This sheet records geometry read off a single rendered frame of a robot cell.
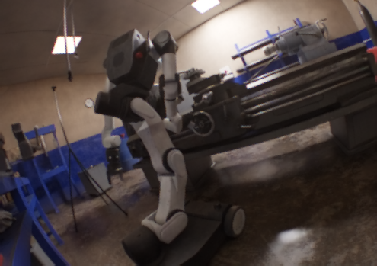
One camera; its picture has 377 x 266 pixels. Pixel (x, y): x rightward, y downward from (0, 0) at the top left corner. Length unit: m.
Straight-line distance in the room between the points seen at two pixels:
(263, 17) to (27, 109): 6.83
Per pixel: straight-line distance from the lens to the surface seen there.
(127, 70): 0.82
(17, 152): 0.96
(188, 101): 5.22
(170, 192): 0.88
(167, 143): 0.88
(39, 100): 4.96
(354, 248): 0.94
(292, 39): 1.56
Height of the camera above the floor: 0.79
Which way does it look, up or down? 3 degrees down
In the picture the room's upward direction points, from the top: 22 degrees counter-clockwise
